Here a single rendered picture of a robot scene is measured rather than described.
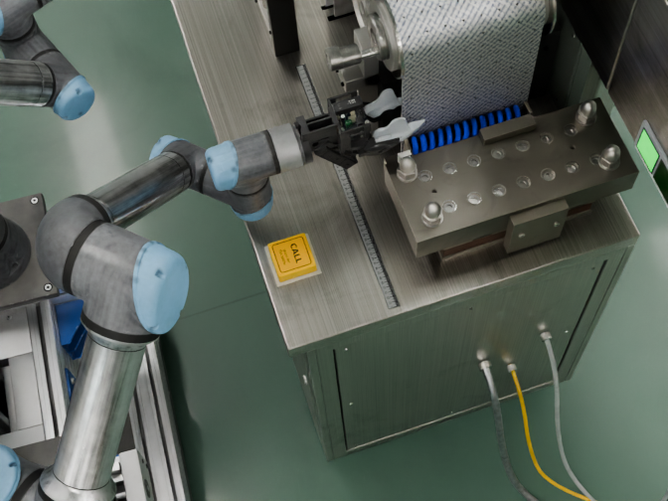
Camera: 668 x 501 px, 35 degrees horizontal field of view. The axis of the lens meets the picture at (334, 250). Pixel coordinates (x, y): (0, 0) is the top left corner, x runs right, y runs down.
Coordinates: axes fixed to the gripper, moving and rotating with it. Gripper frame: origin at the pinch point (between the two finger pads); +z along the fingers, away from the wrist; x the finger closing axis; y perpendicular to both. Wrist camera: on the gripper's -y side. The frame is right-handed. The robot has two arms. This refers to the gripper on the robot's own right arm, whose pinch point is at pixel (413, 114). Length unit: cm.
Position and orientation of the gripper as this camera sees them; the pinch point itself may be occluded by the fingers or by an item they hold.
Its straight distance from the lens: 182.0
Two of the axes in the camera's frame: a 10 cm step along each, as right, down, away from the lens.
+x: -3.2, -8.5, 4.2
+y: -0.4, -4.3, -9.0
